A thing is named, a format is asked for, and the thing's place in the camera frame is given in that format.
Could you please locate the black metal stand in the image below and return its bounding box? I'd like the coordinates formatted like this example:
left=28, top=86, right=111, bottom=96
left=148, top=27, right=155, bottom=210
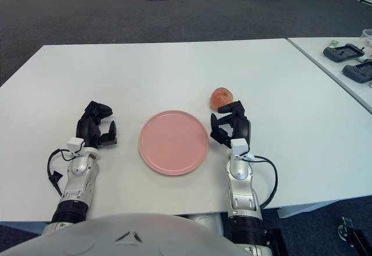
left=337, top=215, right=372, bottom=256

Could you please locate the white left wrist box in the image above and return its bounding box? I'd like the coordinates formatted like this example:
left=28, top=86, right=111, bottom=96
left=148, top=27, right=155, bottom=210
left=66, top=137, right=85, bottom=154

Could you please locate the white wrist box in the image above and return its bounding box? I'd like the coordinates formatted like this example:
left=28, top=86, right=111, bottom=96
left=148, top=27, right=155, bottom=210
left=66, top=137, right=85, bottom=154
left=230, top=138, right=250, bottom=158

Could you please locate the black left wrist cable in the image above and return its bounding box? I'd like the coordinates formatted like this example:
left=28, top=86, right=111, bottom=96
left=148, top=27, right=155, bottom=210
left=47, top=148, right=73, bottom=197

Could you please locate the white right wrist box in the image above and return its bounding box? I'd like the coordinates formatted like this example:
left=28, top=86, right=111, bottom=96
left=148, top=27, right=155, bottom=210
left=230, top=138, right=250, bottom=158

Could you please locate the white side table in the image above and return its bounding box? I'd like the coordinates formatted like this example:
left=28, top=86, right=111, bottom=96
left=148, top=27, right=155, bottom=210
left=287, top=37, right=372, bottom=111

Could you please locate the red yellow apple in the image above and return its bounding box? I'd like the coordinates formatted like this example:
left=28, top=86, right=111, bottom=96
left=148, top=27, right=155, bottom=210
left=209, top=87, right=235, bottom=111

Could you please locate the black handheld controller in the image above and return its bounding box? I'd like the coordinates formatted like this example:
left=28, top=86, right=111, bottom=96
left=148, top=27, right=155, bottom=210
left=342, top=59, right=372, bottom=84
left=323, top=43, right=366, bottom=62

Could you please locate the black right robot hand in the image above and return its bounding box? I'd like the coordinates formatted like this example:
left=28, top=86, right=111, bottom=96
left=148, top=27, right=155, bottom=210
left=209, top=100, right=251, bottom=150

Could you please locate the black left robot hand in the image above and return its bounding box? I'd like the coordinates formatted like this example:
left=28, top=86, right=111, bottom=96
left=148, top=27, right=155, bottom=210
left=76, top=101, right=119, bottom=150

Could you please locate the grey robot torso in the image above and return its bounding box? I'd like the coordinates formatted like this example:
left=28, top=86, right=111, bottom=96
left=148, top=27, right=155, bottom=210
left=0, top=212, right=248, bottom=256

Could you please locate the pink round plate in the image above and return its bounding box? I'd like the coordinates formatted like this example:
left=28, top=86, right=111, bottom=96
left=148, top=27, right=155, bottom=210
left=138, top=109, right=209, bottom=176

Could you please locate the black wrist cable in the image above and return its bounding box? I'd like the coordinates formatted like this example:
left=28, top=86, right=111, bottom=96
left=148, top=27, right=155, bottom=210
left=47, top=148, right=73, bottom=197
left=246, top=154, right=278, bottom=210

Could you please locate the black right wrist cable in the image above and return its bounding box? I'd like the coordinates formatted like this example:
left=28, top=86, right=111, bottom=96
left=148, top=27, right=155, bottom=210
left=246, top=154, right=278, bottom=210

